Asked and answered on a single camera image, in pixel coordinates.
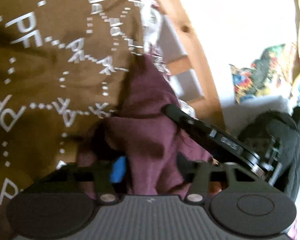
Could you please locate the maroon sweater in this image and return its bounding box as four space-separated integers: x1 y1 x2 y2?
77 55 212 197

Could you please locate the brown PF patterned blanket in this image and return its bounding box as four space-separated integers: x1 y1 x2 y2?
0 0 143 239

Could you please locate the white floral bed sheet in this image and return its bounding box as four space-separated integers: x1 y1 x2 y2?
140 0 196 118

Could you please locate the wooden bed frame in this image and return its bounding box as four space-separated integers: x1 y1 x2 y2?
156 0 225 128

